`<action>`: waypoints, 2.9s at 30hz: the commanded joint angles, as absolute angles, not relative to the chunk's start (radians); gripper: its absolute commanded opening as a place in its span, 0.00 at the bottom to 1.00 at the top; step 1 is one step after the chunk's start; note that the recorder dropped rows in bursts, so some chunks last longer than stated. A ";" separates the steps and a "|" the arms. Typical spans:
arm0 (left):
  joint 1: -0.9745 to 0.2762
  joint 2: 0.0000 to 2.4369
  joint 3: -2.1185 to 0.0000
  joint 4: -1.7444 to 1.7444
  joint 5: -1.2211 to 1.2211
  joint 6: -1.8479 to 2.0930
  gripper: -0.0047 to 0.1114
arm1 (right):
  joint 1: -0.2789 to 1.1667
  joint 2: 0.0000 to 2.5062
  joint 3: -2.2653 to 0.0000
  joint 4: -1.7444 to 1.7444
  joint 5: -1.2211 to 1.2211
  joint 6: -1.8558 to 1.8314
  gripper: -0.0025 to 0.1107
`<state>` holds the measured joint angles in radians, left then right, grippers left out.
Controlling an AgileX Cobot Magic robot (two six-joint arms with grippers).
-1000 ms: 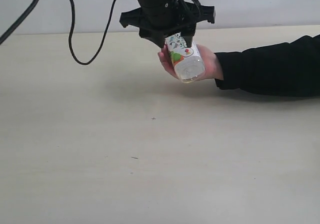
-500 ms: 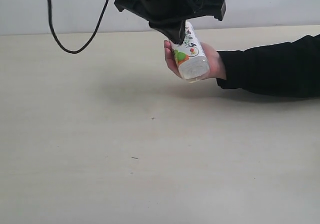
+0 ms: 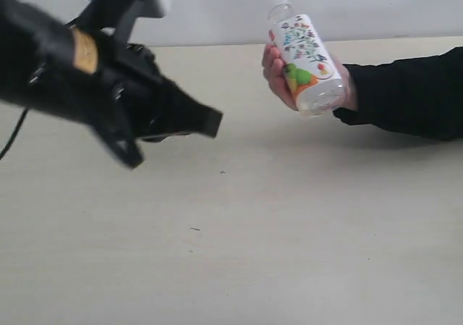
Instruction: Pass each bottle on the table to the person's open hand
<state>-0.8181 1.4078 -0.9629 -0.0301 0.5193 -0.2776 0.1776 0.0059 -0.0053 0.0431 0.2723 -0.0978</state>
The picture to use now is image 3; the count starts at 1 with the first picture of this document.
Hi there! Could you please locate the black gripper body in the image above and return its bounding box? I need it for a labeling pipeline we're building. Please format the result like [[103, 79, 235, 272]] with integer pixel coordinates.
[[1, 0, 165, 140]]

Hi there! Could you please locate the floral label clear bottle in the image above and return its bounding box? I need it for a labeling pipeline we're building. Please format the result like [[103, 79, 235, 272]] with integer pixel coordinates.
[[268, 0, 345, 117]]

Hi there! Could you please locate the black sleeved forearm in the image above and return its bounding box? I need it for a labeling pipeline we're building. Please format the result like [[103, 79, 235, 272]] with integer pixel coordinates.
[[334, 47, 462, 140]]

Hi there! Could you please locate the person's bare hand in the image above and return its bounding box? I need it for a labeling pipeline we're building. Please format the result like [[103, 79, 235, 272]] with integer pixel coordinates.
[[260, 41, 359, 113]]

